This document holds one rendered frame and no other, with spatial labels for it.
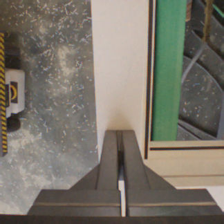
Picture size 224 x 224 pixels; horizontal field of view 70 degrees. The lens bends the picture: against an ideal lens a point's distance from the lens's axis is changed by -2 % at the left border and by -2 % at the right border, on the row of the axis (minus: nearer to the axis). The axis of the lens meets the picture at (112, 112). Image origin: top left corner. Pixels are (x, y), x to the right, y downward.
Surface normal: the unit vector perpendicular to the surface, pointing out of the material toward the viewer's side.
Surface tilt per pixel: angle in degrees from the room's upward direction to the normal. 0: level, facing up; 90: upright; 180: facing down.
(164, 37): 0
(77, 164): 0
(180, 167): 90
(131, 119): 0
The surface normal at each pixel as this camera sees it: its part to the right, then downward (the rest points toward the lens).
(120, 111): -0.03, 0.27
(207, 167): -0.02, -0.96
